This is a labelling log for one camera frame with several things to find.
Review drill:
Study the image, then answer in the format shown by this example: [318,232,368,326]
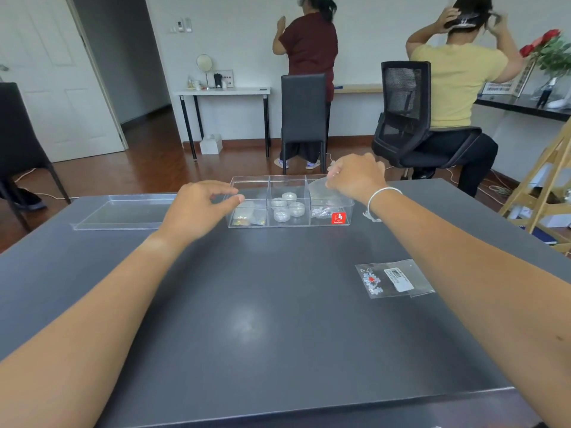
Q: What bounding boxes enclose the red rose bouquet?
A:
[519,29,571,77]

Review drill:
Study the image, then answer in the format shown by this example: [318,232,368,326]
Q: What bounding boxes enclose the person's left hand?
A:
[157,180,245,244]

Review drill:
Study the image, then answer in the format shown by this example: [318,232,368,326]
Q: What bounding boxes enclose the white bead bracelet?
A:
[363,187,403,222]

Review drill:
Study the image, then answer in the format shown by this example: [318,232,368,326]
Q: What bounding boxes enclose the clear zip bag with beads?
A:
[355,259,436,299]

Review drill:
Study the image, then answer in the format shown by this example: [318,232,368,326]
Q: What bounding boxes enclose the white floor cable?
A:
[12,168,68,200]

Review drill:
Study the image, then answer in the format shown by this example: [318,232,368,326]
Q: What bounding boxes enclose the gold glitter packets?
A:
[234,201,268,227]

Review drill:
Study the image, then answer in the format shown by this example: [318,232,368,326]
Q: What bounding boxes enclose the white table with black legs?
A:
[173,86,272,161]

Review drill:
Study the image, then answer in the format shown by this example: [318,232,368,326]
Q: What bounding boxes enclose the black mesh office chair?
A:
[371,61,483,180]

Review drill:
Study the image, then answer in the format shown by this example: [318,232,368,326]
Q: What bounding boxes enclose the white tissue box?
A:
[199,134,223,155]

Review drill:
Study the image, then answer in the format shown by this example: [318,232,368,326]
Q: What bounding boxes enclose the wooden ladder shelf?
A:
[498,118,571,257]

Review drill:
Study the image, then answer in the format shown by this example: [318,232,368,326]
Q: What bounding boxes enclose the black dining chair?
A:
[0,82,72,233]

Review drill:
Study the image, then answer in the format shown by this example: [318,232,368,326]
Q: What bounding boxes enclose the framed picture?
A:
[480,58,537,98]

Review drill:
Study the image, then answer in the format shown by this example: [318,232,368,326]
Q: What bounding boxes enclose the light wood desk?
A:
[333,84,385,94]

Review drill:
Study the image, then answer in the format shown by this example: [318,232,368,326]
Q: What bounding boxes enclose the black high-back chair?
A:
[280,74,329,175]

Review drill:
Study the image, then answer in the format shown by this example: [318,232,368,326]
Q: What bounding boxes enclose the person's right forearm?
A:
[367,190,571,408]

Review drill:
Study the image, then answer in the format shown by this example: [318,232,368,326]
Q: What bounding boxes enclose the clear plastic box lid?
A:
[71,194,180,231]

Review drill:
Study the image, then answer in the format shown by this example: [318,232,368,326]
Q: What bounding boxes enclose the glass vase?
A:
[535,77,559,108]

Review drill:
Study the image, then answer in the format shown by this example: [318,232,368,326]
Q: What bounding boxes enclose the person's right hand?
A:
[326,153,388,204]

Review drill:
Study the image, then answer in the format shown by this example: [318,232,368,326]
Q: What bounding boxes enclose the person's left forearm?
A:
[0,225,197,428]

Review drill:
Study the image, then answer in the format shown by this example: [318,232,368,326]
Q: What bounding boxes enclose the white panel door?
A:
[0,0,126,163]

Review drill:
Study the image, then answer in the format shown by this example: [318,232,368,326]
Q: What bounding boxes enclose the round vanity mirror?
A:
[197,54,213,90]

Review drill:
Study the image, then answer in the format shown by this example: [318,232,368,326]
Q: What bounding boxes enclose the clear three-compartment organizer box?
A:
[227,175,356,229]

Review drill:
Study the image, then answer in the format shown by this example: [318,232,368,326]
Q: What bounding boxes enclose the small clear plastic bag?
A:
[308,176,341,206]

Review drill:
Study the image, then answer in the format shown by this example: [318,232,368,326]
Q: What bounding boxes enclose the black desk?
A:
[474,94,571,123]

